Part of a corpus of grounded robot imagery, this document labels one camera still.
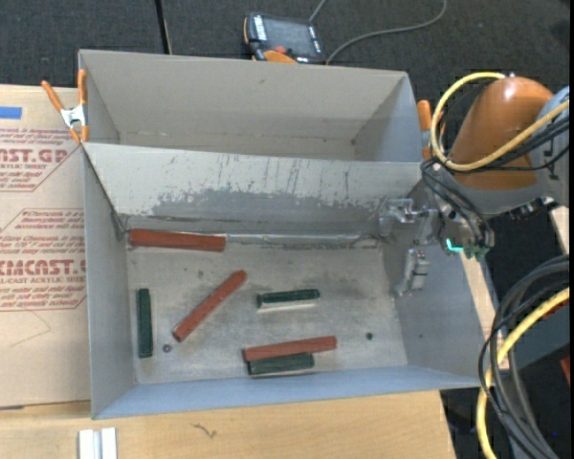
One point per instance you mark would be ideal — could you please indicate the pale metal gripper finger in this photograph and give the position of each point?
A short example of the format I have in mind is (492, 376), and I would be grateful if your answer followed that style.
(393, 218)
(413, 273)

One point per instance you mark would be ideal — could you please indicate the grey metal bin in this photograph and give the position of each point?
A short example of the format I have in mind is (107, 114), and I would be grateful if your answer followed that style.
(277, 266)

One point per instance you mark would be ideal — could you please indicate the dark green flat block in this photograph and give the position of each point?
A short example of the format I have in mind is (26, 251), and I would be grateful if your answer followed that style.
(281, 365)
(288, 298)
(145, 323)

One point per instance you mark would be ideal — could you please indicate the red-brown flat block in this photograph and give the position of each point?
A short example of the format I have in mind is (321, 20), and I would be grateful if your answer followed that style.
(177, 240)
(289, 348)
(209, 306)

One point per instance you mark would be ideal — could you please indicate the brown cardboard board red print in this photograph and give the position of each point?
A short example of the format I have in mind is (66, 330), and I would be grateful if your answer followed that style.
(38, 304)

